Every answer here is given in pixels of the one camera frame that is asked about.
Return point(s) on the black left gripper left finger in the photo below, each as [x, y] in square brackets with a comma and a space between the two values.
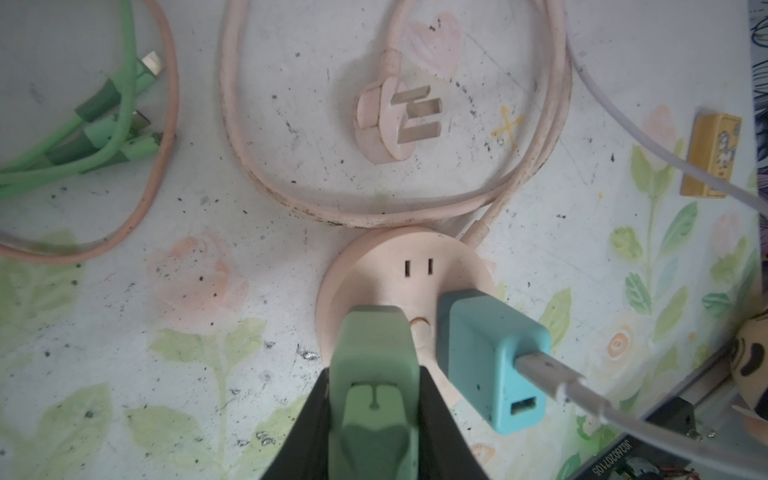
[304, 453]

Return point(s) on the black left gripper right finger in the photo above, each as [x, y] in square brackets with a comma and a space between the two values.
[443, 452]

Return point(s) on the green USB charger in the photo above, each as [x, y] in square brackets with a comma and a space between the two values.
[374, 379]

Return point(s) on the teal USB charger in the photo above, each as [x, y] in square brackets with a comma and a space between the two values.
[479, 338]

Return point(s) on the pink three-pin plug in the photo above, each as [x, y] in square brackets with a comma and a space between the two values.
[388, 119]

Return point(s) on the pink round power socket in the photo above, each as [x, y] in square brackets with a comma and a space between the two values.
[408, 268]

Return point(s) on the yellow square sticker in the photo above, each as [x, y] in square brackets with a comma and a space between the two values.
[714, 143]

